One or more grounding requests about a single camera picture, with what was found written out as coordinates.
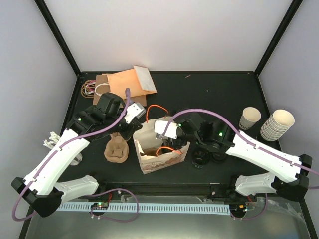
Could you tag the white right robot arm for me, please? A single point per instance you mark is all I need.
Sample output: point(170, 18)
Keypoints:
point(285, 174)

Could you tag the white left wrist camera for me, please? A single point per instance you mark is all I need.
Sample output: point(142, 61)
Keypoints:
point(135, 110)

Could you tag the white slotted cable rail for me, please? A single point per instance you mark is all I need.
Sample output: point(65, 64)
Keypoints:
point(163, 208)

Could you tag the brown kraft paper bag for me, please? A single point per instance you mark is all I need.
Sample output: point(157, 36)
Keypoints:
point(97, 89)

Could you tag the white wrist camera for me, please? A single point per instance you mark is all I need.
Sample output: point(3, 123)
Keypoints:
point(135, 110)
point(161, 131)

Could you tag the printed white paper bag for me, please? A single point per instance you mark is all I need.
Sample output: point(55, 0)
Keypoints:
point(154, 153)

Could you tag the orange kraft paper bag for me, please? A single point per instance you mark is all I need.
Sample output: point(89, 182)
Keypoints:
point(138, 80)

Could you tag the single paper coffee cup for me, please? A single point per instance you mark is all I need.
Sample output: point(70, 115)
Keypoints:
point(250, 116)

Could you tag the black plastic cup lid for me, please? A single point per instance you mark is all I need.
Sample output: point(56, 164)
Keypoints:
point(218, 156)

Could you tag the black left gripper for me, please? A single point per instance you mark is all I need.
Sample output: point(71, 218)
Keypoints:
point(135, 125)

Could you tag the brown pulp cup carrier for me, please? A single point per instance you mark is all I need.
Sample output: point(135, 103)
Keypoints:
point(117, 149)

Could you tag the stack of paper cups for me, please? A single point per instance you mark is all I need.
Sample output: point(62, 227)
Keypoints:
point(277, 125)

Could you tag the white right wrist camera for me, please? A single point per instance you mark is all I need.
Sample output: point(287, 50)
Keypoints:
point(161, 131)

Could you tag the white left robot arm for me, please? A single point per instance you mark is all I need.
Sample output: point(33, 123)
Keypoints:
point(41, 189)

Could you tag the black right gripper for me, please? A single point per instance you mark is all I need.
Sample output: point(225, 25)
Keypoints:
point(174, 144)

